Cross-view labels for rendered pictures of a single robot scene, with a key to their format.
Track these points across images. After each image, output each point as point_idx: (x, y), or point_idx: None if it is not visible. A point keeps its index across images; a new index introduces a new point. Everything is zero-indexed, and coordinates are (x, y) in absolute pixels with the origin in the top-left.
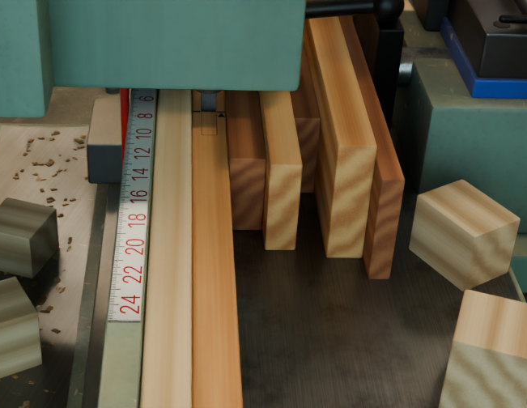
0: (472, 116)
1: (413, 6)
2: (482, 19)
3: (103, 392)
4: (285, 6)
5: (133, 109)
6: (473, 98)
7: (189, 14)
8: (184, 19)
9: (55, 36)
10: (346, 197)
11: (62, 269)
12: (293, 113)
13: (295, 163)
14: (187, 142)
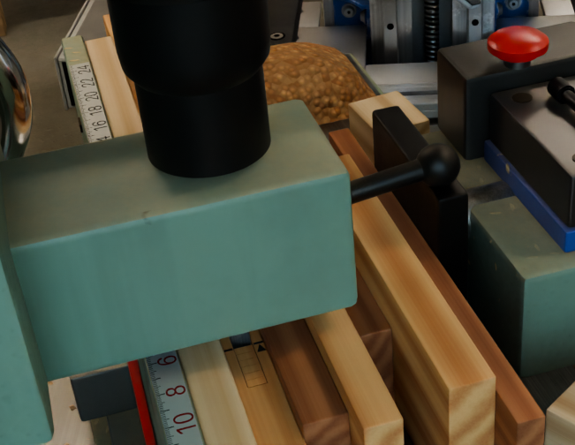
0: (573, 278)
1: (361, 51)
2: (557, 155)
3: None
4: (327, 214)
5: (157, 383)
6: (567, 252)
7: (208, 254)
8: (202, 262)
9: (37, 324)
10: (465, 442)
11: None
12: (358, 333)
13: (394, 418)
14: (241, 416)
